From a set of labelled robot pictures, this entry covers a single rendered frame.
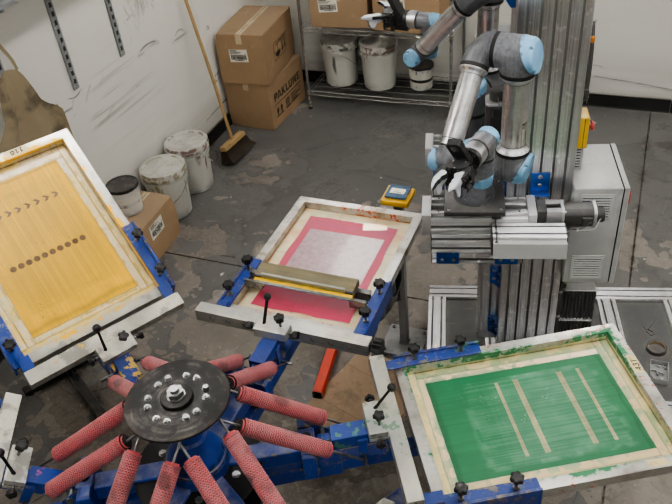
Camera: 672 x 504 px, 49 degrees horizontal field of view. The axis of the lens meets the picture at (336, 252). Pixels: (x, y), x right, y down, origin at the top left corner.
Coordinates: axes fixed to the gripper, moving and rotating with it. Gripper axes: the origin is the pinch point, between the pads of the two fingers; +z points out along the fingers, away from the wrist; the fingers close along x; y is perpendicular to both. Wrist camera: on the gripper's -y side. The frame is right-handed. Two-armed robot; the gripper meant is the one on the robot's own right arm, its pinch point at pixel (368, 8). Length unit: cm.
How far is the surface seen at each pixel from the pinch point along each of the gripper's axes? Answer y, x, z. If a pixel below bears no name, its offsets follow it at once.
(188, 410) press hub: 10, -196, -55
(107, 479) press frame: 37, -216, -29
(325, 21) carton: 116, 167, 154
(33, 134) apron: 54, -81, 175
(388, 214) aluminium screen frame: 62, -59, -35
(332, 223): 63, -72, -13
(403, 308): 136, -50, -29
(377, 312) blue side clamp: 53, -115, -63
